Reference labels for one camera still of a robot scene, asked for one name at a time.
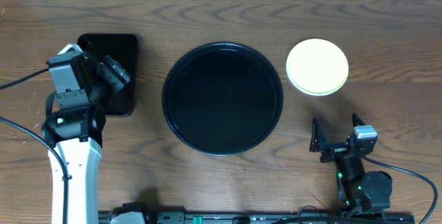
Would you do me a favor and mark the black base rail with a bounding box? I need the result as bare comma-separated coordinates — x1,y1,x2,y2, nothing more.
98,210,415,224

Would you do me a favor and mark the yellow plate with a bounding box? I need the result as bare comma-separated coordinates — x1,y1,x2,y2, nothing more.
286,39,349,84

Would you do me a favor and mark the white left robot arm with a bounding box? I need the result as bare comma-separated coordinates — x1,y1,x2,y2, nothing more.
41,44,132,223

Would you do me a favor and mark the mint plate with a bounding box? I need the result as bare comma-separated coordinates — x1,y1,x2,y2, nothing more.
290,80,346,96

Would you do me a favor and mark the black rectangular water tray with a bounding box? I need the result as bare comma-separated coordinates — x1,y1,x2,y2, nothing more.
77,33,139,117

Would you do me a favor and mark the black round tray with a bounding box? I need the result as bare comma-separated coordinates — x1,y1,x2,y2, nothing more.
162,42,283,156

